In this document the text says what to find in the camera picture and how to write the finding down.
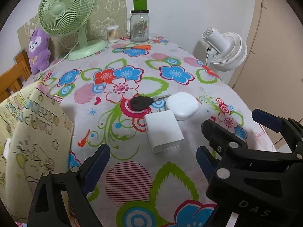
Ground cotton swab container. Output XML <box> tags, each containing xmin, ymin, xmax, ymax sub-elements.
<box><xmin>106</xmin><ymin>25</ymin><xmax>120</xmax><ymax>43</ymax></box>

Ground beige door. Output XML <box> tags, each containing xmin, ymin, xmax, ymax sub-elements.
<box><xmin>228</xmin><ymin>0</ymin><xmax>303</xmax><ymax>147</ymax></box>

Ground green desk fan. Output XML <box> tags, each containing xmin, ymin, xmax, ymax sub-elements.
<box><xmin>38</xmin><ymin>0</ymin><xmax>108</xmax><ymax>61</ymax></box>

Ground glass jar mug green lid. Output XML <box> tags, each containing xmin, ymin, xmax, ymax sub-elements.
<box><xmin>125</xmin><ymin>0</ymin><xmax>149</xmax><ymax>43</ymax></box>

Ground white standing fan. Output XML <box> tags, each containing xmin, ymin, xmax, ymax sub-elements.
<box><xmin>202</xmin><ymin>27</ymin><xmax>248</xmax><ymax>72</ymax></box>

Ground white fan power cable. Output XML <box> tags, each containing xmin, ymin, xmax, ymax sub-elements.
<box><xmin>50</xmin><ymin>37</ymin><xmax>82</xmax><ymax>66</ymax></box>

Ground beige cartoon board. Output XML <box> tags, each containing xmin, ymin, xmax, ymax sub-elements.
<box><xmin>17</xmin><ymin>0</ymin><xmax>127</xmax><ymax>59</ymax></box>

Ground floral tablecloth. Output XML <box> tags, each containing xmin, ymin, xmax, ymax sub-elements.
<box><xmin>14</xmin><ymin>35</ymin><xmax>276</xmax><ymax>227</ymax></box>

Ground white square charger cube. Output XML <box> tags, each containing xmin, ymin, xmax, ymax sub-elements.
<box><xmin>144</xmin><ymin>110</ymin><xmax>184</xmax><ymax>153</ymax></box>

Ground black car key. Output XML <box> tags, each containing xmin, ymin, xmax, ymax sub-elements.
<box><xmin>130</xmin><ymin>94</ymin><xmax>170</xmax><ymax>111</ymax></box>

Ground orange handled scissors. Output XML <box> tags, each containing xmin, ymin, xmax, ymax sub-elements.
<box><xmin>123</xmin><ymin>45</ymin><xmax>151</xmax><ymax>51</ymax></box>

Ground yellow cartoon fabric box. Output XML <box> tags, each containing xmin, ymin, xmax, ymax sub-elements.
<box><xmin>1</xmin><ymin>82</ymin><xmax>74</xmax><ymax>223</ymax></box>

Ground purple plush toy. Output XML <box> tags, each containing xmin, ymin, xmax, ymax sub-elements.
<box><xmin>28</xmin><ymin>27</ymin><xmax>51</xmax><ymax>75</ymax></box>

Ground wooden bed headboard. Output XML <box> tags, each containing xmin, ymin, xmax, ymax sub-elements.
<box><xmin>0</xmin><ymin>50</ymin><xmax>31</xmax><ymax>102</ymax></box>

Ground white oval earbud case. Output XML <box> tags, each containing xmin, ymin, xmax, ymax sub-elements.
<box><xmin>165</xmin><ymin>92</ymin><xmax>199</xmax><ymax>121</ymax></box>

